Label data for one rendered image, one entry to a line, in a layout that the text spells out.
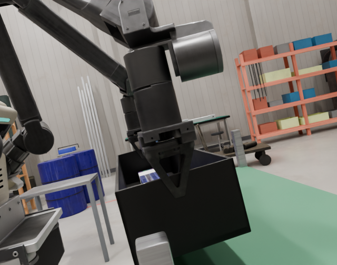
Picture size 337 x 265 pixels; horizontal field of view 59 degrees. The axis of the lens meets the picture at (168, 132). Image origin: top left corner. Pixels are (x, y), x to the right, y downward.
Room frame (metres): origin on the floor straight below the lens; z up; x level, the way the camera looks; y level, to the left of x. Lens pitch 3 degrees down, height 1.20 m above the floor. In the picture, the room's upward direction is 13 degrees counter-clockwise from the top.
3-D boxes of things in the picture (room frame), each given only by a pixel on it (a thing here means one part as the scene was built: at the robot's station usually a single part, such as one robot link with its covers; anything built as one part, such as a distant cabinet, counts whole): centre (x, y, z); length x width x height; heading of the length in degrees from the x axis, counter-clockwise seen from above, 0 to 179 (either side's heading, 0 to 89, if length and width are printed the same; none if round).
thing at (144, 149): (0.42, 0.01, 1.14); 0.07 x 0.07 x 0.09; 9
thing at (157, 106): (0.41, 0.01, 1.21); 0.10 x 0.07 x 0.07; 9
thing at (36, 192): (2.99, 1.19, 0.40); 0.70 x 0.45 x 0.80; 93
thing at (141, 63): (0.41, 0.00, 1.27); 0.07 x 0.06 x 0.07; 86
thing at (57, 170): (5.42, 1.89, 0.48); 1.30 x 0.80 x 0.96; 179
